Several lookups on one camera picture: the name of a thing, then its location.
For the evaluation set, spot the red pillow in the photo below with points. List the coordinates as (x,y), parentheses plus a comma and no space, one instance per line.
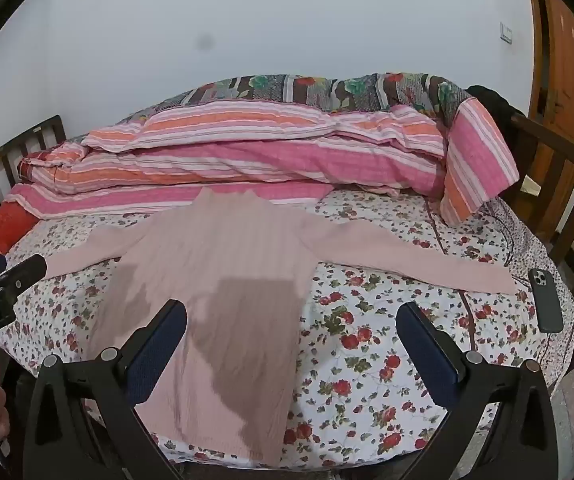
(2,230)

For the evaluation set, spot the dark flower patterned quilt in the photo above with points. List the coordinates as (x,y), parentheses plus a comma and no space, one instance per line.
(317,87)

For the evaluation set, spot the pink orange striped quilt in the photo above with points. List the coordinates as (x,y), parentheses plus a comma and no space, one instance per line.
(267,160)

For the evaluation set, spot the floral bedsheet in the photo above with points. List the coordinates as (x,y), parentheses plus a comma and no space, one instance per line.
(367,350)

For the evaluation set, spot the brown wooden door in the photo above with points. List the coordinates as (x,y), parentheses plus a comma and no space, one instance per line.
(567,85)

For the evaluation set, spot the black cloth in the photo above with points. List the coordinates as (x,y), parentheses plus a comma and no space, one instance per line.
(497,102)

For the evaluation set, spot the dark smartphone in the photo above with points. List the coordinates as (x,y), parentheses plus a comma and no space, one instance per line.
(546,305)

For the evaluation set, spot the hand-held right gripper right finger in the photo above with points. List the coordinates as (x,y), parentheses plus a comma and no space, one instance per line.
(427,355)

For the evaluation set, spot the white wall switch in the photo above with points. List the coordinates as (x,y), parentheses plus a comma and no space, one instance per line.
(506,32)

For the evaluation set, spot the pale paper slip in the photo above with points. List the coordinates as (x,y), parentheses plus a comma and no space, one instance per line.
(532,186)

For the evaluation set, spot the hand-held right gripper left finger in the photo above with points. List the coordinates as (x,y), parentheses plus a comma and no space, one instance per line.
(157,355)

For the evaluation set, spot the dark wooden headboard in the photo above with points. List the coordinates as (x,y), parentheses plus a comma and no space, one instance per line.
(17,141)

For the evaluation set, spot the wooden chair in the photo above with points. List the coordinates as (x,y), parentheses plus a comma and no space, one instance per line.
(557,142)

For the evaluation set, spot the pink ribbed sweater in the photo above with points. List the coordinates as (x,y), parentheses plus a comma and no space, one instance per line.
(227,260)

